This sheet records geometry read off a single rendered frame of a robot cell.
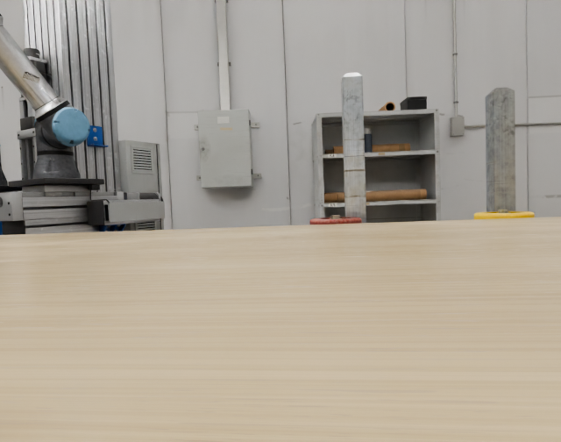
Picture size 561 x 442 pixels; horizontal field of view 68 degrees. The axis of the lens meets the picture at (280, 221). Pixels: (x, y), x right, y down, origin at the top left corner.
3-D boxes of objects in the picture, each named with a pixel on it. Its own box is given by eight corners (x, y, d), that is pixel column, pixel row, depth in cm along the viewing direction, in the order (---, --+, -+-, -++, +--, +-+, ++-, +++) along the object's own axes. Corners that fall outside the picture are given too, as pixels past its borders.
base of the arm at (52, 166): (64, 181, 161) (62, 155, 160) (89, 179, 153) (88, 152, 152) (24, 181, 148) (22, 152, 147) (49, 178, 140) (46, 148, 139)
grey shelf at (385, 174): (317, 308, 356) (311, 124, 348) (423, 303, 356) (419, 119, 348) (323, 324, 311) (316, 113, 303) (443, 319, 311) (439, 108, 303)
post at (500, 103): (488, 359, 76) (485, 91, 74) (508, 359, 76) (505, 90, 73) (496, 367, 73) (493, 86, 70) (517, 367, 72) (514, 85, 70)
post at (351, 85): (349, 338, 78) (340, 77, 76) (367, 338, 78) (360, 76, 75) (350, 345, 75) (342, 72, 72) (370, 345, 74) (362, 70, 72)
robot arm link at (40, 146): (67, 154, 158) (65, 118, 158) (80, 151, 149) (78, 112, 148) (31, 153, 150) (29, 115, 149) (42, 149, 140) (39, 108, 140)
